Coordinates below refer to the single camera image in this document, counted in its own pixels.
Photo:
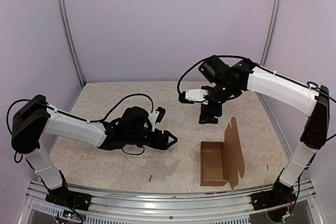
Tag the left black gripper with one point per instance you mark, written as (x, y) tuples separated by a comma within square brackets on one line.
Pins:
[(163, 145)]

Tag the front aluminium rail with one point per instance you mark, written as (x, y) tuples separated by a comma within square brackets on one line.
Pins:
[(112, 206)]

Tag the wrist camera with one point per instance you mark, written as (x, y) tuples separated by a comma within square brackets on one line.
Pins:
[(156, 117), (194, 96)]

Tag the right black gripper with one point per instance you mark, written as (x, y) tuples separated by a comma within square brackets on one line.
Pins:
[(204, 115)]

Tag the left aluminium frame post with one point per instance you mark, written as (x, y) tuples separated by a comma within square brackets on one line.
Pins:
[(70, 42)]

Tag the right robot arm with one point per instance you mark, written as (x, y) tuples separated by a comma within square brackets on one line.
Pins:
[(246, 75)]

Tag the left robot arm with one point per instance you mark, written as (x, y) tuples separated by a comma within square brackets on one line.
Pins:
[(136, 126)]

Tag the brown cardboard box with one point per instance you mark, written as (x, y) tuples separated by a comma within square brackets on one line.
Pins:
[(223, 162)]

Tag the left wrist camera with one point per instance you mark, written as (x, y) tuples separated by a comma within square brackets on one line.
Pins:
[(156, 117)]

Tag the right aluminium frame post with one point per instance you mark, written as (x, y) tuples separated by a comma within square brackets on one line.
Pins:
[(271, 31)]

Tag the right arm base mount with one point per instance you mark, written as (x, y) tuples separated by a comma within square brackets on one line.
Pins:
[(272, 198)]

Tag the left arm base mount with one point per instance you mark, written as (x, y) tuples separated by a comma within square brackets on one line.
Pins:
[(71, 199)]

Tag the aluminium frame post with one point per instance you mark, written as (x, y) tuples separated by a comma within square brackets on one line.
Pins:
[(70, 42), (271, 31)]

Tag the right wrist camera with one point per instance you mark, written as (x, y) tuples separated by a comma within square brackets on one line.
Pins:
[(194, 96)]

